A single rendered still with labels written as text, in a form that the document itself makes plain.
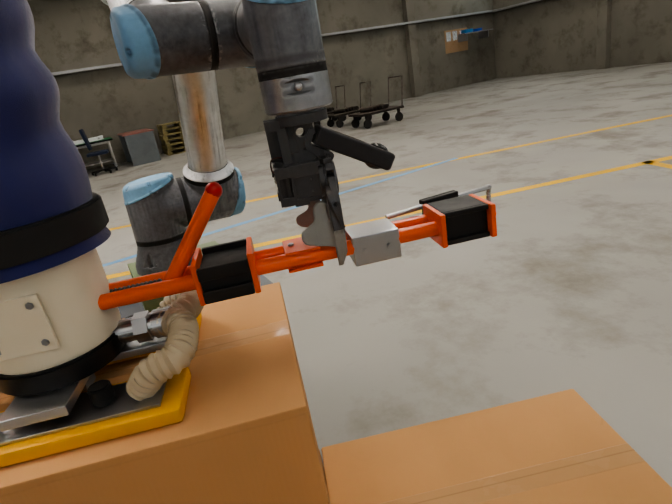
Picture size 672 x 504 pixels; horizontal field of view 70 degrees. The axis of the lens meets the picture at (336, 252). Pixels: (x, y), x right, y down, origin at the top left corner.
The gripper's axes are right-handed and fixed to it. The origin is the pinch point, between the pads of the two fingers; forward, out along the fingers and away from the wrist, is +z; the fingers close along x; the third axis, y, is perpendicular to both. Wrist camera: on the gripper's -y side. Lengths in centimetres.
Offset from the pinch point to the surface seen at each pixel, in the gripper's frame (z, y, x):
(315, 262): 0.2, 4.2, 3.2
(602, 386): 107, -100, -73
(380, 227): -2.2, -6.2, 1.4
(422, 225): -1.6, -12.1, 2.5
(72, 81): -98, 443, -1262
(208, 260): -2.4, 18.9, 0.3
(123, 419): 10.2, 31.2, 15.0
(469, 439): 52, -21, -10
